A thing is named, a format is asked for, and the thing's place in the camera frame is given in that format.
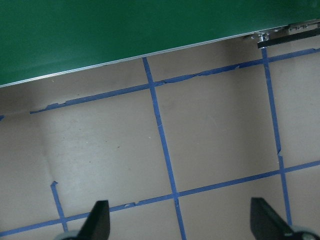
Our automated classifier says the green conveyor belt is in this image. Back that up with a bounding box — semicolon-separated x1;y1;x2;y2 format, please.
0;0;320;88

